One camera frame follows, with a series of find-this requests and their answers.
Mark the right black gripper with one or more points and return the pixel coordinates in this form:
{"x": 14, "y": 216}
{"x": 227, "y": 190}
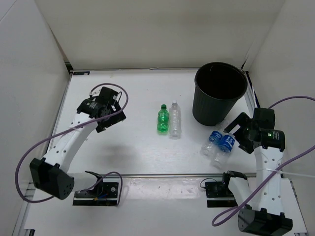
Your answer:
{"x": 241, "y": 120}

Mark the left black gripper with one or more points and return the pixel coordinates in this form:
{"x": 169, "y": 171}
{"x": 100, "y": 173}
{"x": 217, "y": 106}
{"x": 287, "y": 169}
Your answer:
{"x": 116, "y": 118}

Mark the blue label clear bottle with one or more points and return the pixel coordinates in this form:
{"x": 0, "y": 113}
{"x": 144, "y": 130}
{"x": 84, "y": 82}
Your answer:
{"x": 223, "y": 153}

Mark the Aquafina clear bottle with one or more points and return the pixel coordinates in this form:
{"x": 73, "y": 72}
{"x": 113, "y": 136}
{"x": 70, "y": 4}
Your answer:
{"x": 210, "y": 147}

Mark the green plastic bottle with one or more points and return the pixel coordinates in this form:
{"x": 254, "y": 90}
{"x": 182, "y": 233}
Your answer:
{"x": 163, "y": 120}

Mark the clear plastic bottle white cap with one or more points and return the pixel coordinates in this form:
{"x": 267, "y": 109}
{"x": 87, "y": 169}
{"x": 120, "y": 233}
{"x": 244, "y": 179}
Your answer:
{"x": 175, "y": 129}

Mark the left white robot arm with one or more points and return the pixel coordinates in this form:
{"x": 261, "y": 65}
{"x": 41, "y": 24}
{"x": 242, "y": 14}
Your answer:
{"x": 50, "y": 173}

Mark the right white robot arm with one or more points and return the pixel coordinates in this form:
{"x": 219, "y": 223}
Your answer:
{"x": 260, "y": 212}

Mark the black plastic bin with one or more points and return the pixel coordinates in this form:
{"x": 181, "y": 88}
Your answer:
{"x": 218, "y": 86}

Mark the aluminium rail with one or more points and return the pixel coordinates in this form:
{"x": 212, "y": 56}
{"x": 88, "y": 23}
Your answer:
{"x": 171, "y": 175}

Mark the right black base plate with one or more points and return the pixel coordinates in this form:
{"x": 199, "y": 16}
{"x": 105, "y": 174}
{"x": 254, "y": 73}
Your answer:
{"x": 217, "y": 194}

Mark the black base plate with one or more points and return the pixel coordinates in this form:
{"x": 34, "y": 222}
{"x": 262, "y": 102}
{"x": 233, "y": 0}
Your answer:
{"x": 105, "y": 194}
{"x": 217, "y": 194}

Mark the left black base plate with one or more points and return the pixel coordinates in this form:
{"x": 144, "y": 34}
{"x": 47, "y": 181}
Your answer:
{"x": 105, "y": 194}

